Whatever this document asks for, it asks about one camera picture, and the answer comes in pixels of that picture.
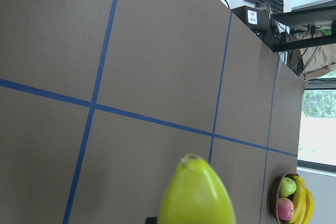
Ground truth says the yellow banana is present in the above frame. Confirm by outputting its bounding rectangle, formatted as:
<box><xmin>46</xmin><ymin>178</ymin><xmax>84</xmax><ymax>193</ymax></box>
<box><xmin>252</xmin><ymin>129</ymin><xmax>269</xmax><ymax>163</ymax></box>
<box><xmin>157</xmin><ymin>153</ymin><xmax>236</xmax><ymax>223</ymax></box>
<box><xmin>302</xmin><ymin>188</ymin><xmax>314</xmax><ymax>224</ymax></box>
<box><xmin>288</xmin><ymin>176</ymin><xmax>306</xmax><ymax>223</ymax></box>

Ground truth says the wicker fruit basket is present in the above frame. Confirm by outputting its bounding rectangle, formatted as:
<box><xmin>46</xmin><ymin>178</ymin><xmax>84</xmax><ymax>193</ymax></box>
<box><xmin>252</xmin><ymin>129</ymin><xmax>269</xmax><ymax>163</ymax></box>
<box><xmin>268</xmin><ymin>172</ymin><xmax>299</xmax><ymax>224</ymax></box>

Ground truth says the brown paper table cover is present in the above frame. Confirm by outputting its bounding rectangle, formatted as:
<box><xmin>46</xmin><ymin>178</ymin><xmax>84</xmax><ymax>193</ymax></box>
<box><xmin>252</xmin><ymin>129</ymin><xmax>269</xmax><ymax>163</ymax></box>
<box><xmin>1</xmin><ymin>0</ymin><xmax>303</xmax><ymax>223</ymax></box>

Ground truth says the black box white label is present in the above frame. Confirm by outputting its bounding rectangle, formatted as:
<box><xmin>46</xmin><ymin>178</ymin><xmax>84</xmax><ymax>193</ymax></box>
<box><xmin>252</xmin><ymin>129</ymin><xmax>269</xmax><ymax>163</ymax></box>
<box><xmin>231</xmin><ymin>6</ymin><xmax>270</xmax><ymax>31</ymax></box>

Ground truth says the green pear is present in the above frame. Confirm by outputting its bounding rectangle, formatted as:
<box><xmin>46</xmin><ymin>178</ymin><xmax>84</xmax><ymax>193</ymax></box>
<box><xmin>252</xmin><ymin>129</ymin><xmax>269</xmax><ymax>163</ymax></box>
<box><xmin>279</xmin><ymin>177</ymin><xmax>297</xmax><ymax>198</ymax></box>

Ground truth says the red apple top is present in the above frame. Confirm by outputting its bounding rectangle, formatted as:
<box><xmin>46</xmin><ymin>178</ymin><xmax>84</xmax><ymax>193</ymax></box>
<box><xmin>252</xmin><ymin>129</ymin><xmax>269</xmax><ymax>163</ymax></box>
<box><xmin>277</xmin><ymin>198</ymin><xmax>294</xmax><ymax>221</ymax></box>

